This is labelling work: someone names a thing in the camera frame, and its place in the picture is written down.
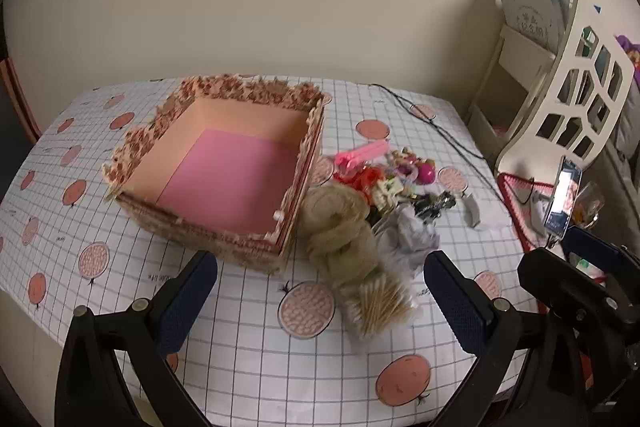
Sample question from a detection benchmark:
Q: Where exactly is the white plastic case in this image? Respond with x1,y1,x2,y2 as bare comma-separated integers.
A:
462,192,482,228

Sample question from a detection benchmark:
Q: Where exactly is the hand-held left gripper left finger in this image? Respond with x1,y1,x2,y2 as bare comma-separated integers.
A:
55,251,218,427

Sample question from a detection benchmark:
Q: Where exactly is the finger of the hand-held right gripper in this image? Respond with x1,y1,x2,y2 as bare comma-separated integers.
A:
517,247,627,334
567,226,640,280

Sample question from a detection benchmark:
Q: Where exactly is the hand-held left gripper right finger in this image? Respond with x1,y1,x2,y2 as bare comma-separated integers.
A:
423,250,551,427

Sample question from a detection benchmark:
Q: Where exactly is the bag of cotton swabs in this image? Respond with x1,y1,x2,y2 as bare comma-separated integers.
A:
340,271,420,353

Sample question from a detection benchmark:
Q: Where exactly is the floral paper gift box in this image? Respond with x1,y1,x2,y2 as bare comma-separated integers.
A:
101,75,333,277

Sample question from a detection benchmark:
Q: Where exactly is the pink doll toy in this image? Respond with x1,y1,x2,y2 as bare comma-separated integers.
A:
395,148,437,185

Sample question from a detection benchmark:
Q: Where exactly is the purple plush item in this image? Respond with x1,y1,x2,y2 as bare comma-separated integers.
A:
615,34,640,64

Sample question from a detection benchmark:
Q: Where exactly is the pale booklet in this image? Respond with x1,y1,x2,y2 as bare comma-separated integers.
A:
502,0,571,52

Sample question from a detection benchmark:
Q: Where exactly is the pink hair roller clip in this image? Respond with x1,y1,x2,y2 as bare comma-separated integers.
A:
334,141,390,172

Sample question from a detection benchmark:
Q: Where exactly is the black cable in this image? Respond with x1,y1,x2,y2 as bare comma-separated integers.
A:
369,83,506,208
390,94,488,160

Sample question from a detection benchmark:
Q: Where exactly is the black toy car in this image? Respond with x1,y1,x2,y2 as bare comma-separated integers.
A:
410,192,457,220

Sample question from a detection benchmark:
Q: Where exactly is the crumpled grey plastic bag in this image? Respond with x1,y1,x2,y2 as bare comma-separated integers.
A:
372,204,441,278

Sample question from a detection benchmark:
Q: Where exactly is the white wooden rack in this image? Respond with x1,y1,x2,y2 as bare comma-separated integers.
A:
465,0,637,178

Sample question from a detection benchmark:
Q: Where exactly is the red robot toy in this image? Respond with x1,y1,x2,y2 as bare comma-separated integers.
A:
334,167,383,194

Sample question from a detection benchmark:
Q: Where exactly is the grid pomegranate print tablecloth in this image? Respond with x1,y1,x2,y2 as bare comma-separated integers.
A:
0,77,551,427

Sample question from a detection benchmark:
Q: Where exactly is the smartphone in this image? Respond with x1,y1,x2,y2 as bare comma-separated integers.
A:
542,155,586,240

